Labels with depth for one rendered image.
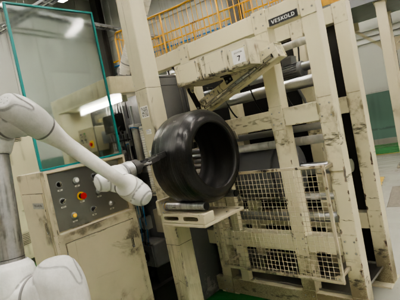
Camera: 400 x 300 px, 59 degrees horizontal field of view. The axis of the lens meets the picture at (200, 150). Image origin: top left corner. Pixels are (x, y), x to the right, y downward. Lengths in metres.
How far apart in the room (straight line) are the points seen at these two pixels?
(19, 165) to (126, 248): 3.25
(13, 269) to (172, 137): 1.01
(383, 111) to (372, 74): 1.04
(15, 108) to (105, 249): 1.27
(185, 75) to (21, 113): 1.34
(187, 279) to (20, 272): 1.33
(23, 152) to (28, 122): 4.15
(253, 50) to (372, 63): 8.84
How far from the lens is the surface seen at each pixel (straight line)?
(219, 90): 2.41
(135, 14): 2.44
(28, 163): 5.50
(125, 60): 2.93
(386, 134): 10.83
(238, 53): 2.14
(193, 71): 2.37
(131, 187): 1.57
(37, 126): 1.35
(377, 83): 10.85
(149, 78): 2.35
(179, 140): 1.93
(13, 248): 1.41
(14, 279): 1.38
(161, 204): 2.24
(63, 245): 2.22
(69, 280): 1.27
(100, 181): 1.68
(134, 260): 2.48
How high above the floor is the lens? 1.32
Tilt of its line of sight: 3 degrees down
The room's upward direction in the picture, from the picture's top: 11 degrees counter-clockwise
